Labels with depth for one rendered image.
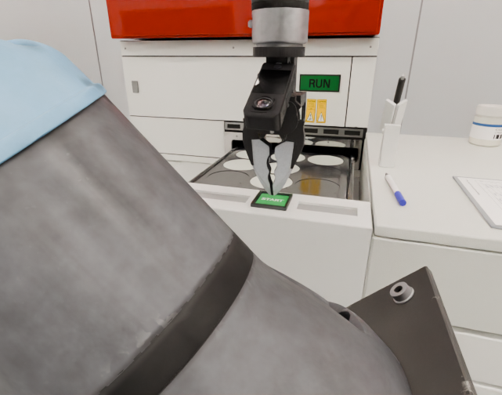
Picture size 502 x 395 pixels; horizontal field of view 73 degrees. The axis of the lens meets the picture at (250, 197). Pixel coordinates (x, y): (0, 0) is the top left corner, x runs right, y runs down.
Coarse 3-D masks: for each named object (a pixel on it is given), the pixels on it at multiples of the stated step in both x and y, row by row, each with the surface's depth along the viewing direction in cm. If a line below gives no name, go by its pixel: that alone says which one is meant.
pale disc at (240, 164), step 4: (232, 160) 96; (236, 160) 96; (240, 160) 96; (244, 160) 96; (248, 160) 96; (224, 164) 93; (228, 164) 93; (232, 164) 93; (236, 164) 93; (240, 164) 93; (244, 164) 93; (248, 164) 93; (228, 168) 89; (232, 168) 89; (236, 168) 89; (240, 168) 89; (244, 168) 89; (248, 168) 89; (252, 168) 89
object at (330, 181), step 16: (224, 160) 96; (272, 160) 96; (304, 160) 96; (208, 176) 83; (224, 176) 83; (240, 176) 83; (304, 176) 83; (320, 176) 83; (336, 176) 83; (288, 192) 73; (304, 192) 73; (320, 192) 74; (336, 192) 73
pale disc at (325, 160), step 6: (312, 156) 100; (318, 156) 100; (324, 156) 100; (330, 156) 100; (312, 162) 94; (318, 162) 94; (324, 162) 94; (330, 162) 94; (336, 162) 94; (342, 162) 94
